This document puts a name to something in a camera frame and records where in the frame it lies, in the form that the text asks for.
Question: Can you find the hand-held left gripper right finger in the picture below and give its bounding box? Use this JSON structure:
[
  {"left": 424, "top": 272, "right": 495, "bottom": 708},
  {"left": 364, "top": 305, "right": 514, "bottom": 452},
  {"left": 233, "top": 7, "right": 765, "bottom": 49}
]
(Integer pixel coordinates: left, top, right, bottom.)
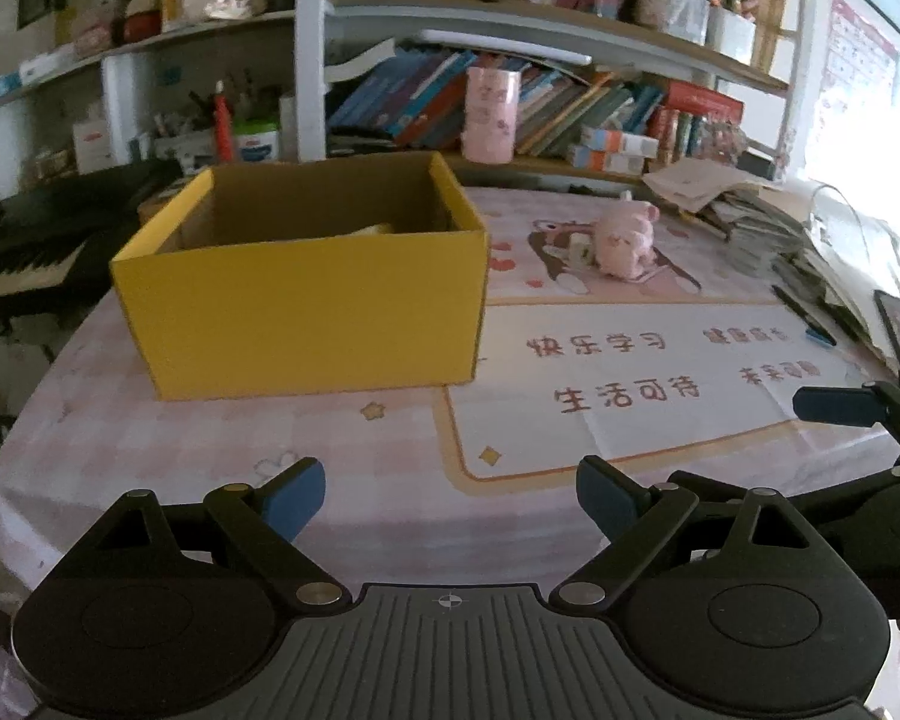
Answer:
[{"left": 549, "top": 454, "right": 841, "bottom": 612}]

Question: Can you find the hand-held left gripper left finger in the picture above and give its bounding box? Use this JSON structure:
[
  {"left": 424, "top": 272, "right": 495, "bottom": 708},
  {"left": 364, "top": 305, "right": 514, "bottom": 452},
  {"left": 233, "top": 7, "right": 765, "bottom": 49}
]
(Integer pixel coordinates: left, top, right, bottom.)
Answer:
[{"left": 66, "top": 456, "right": 352, "bottom": 614}]

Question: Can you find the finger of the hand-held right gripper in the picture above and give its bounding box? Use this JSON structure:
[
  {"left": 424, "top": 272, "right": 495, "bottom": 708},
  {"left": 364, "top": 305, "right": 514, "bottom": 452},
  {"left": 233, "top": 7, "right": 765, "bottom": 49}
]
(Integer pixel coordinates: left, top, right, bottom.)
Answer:
[
  {"left": 667, "top": 463, "right": 900, "bottom": 527},
  {"left": 792, "top": 366, "right": 900, "bottom": 437}
]

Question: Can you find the yellow cardboard box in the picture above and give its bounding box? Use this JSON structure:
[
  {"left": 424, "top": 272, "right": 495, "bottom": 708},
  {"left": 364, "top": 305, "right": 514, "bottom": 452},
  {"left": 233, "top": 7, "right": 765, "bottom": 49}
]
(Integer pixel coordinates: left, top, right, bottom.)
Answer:
[{"left": 110, "top": 151, "right": 491, "bottom": 401}]

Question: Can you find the pink pig plush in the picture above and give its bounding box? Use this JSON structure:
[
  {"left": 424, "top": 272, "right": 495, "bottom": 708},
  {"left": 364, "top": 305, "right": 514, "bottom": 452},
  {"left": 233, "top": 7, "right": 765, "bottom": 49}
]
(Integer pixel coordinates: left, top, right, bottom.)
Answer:
[{"left": 592, "top": 202, "right": 662, "bottom": 281}]

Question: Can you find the black pen with blue cap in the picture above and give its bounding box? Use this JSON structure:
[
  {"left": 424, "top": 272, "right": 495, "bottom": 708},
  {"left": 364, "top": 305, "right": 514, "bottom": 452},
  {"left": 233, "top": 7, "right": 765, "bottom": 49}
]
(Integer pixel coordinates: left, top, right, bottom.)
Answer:
[{"left": 771, "top": 285, "right": 838, "bottom": 347}]

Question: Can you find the pile of papers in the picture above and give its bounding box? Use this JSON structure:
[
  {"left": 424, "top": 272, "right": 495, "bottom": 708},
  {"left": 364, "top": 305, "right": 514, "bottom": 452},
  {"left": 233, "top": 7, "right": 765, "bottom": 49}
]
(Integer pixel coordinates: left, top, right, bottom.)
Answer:
[{"left": 641, "top": 159, "right": 898, "bottom": 362}]

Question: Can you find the small orange and white box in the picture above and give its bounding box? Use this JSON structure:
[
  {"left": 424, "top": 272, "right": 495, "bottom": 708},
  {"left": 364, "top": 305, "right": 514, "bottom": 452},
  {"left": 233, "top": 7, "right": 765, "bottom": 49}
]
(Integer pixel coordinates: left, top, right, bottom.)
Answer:
[
  {"left": 568, "top": 146, "right": 647, "bottom": 176},
  {"left": 581, "top": 127, "right": 660, "bottom": 156}
]

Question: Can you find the white jar with green lid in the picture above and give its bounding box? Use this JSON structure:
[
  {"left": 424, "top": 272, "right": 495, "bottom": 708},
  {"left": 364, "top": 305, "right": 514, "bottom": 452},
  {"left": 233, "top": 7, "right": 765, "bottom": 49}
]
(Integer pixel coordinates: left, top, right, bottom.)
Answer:
[{"left": 234, "top": 118, "right": 281, "bottom": 163}]

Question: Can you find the white pen holder with pens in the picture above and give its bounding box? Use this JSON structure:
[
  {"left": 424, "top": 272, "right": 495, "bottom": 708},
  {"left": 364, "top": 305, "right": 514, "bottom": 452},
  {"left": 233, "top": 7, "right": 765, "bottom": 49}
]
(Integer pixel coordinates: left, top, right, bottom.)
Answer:
[{"left": 154, "top": 75, "right": 219, "bottom": 170}]

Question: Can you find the red bottle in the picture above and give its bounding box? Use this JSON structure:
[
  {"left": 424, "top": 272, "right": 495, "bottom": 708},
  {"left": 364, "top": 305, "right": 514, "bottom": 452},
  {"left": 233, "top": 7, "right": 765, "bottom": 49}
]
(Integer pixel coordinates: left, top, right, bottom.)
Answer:
[{"left": 211, "top": 82, "right": 236, "bottom": 164}]

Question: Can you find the black electronic keyboard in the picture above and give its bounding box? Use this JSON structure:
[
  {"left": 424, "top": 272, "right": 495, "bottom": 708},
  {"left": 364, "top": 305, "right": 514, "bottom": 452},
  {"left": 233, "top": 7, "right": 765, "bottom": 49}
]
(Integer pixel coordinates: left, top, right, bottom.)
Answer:
[{"left": 0, "top": 159, "right": 186, "bottom": 310}]

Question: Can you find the white storage bin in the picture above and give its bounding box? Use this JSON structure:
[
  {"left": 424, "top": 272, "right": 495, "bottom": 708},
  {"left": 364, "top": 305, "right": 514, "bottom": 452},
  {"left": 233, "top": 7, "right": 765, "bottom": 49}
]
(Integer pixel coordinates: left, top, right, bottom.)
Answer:
[
  {"left": 641, "top": 0, "right": 710, "bottom": 47},
  {"left": 709, "top": 4, "right": 759, "bottom": 65}
]

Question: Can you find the pink tumbler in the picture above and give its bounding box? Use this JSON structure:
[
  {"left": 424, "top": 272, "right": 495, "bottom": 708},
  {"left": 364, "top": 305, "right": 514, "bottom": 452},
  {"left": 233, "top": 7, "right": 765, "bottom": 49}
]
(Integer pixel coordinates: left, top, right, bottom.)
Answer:
[{"left": 461, "top": 66, "right": 521, "bottom": 164}]

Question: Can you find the white box with red label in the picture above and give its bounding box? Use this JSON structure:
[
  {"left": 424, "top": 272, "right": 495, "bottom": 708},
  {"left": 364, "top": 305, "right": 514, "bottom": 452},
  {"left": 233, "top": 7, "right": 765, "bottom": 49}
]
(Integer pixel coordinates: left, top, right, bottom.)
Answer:
[{"left": 73, "top": 120, "right": 116, "bottom": 174}]

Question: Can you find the row of books under radio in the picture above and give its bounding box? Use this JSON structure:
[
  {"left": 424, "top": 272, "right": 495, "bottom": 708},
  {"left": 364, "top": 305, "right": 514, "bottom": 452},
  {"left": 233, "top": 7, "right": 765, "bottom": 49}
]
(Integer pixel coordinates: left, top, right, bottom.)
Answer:
[{"left": 328, "top": 49, "right": 748, "bottom": 163}]

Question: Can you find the white and wood bookshelf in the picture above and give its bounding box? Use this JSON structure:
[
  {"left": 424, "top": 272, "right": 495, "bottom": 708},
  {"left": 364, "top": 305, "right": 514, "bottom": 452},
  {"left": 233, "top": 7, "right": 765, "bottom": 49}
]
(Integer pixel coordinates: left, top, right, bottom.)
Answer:
[{"left": 0, "top": 0, "right": 820, "bottom": 190}]

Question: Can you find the small white flat box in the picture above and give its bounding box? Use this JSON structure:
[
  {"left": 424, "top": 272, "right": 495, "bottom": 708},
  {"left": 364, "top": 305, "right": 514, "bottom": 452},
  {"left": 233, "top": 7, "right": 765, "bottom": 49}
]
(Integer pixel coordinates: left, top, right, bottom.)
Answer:
[{"left": 19, "top": 51, "right": 75, "bottom": 86}]

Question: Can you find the red jar with white lid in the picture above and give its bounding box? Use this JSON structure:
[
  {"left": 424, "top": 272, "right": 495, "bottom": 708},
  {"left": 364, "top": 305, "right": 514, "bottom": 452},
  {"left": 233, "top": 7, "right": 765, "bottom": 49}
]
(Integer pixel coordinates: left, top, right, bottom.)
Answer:
[{"left": 124, "top": 0, "right": 163, "bottom": 43}]

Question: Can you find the white cable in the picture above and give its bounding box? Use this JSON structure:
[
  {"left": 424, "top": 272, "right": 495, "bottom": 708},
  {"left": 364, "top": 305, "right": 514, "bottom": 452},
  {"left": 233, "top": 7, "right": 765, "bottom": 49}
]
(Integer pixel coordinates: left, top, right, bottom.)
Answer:
[{"left": 805, "top": 180, "right": 900, "bottom": 280}]

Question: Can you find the pink wall calendar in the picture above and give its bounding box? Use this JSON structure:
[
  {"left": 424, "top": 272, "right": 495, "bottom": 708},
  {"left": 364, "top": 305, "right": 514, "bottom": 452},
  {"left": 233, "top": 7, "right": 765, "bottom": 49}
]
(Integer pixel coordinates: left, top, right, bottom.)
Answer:
[{"left": 817, "top": 0, "right": 900, "bottom": 182}]

